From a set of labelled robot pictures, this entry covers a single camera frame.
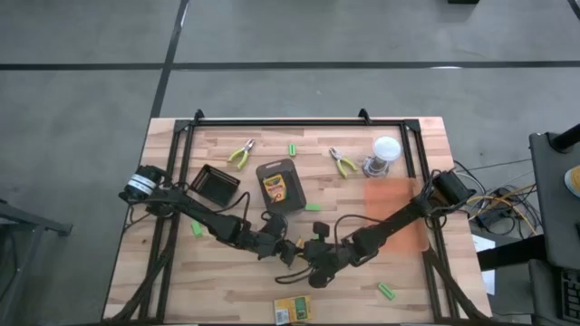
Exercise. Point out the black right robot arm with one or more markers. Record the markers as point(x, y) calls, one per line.
point(399, 217)

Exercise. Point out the black round post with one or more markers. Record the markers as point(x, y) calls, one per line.
point(564, 138)

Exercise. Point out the black plastic mesh basket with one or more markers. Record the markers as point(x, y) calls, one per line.
point(215, 185)

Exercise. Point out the orange translucent plastic tray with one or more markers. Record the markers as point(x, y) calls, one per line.
point(405, 240)

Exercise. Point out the black power strip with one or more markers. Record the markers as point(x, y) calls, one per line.
point(494, 218)

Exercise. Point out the black metal beam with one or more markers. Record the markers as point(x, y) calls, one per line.
point(512, 253)

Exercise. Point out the black computer keyboard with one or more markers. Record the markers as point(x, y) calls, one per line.
point(571, 294)

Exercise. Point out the yellow tape roll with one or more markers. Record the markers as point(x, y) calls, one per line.
point(574, 181)

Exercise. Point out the grey metal side table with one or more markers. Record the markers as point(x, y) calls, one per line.
point(550, 204)

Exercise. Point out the dark grey desk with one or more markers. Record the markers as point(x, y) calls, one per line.
point(544, 294)

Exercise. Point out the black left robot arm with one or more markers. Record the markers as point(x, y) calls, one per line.
point(208, 219)

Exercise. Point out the black floor object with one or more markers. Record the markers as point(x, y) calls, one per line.
point(462, 1)

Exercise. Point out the grey metal stand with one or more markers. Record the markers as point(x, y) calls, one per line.
point(31, 220)

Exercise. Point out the white paper sheet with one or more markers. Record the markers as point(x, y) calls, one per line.
point(488, 281)
point(482, 243)

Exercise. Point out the clear jar with white lid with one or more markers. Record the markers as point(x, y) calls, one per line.
point(386, 148)

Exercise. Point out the black aluminium table frame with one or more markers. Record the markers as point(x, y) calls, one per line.
point(294, 122)

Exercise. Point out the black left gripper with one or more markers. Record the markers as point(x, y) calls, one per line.
point(265, 240)

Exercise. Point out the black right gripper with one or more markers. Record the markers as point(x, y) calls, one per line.
point(326, 258)

